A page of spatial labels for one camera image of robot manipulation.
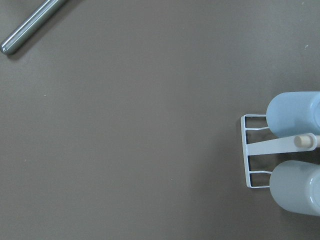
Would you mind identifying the light blue cup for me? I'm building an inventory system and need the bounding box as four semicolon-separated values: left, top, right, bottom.
266;91;320;138

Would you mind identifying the grey cup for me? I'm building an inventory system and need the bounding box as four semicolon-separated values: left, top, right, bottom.
269;160;320;216

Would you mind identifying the white wire cup rack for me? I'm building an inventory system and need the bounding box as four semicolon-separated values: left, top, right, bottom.
240;114;317;189

